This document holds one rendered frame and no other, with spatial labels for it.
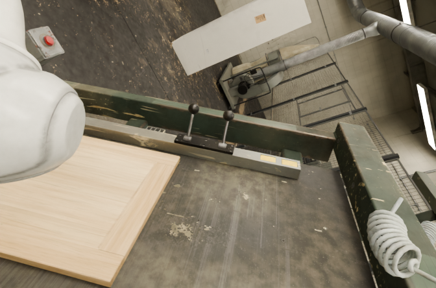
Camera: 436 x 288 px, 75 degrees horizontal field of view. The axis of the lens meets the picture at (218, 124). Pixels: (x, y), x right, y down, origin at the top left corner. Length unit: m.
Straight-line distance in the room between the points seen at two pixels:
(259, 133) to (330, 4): 7.92
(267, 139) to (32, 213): 0.81
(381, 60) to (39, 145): 9.44
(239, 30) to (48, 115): 4.25
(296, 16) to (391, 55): 5.55
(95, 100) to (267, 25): 3.43
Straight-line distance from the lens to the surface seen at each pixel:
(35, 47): 1.33
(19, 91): 0.28
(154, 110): 1.21
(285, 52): 6.59
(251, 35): 4.46
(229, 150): 0.93
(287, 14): 4.41
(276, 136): 1.15
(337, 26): 9.04
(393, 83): 9.90
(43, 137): 0.27
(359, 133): 1.16
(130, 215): 0.74
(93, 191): 0.83
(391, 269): 0.61
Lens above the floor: 1.82
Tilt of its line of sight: 20 degrees down
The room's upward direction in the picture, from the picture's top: 71 degrees clockwise
